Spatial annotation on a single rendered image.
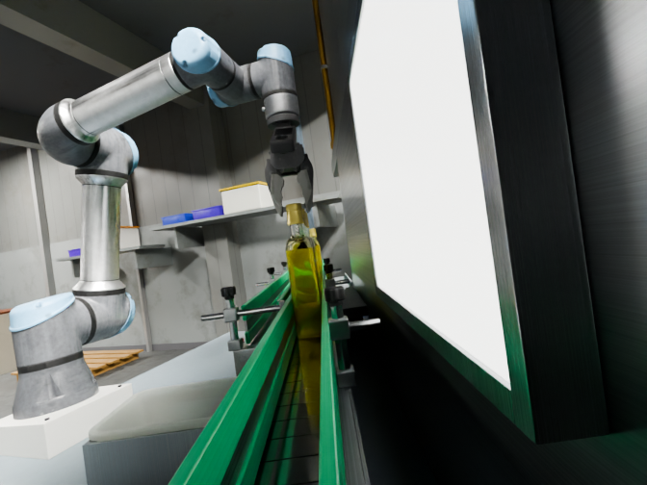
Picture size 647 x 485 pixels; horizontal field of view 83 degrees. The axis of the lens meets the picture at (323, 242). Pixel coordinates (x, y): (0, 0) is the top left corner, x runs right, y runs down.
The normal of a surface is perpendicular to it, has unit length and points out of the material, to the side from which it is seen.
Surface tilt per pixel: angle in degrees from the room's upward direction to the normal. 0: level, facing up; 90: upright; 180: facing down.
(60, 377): 68
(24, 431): 90
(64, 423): 90
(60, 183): 90
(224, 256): 90
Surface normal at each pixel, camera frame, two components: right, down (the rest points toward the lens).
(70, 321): 0.95, -0.21
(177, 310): -0.33, 0.04
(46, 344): 0.57, -0.15
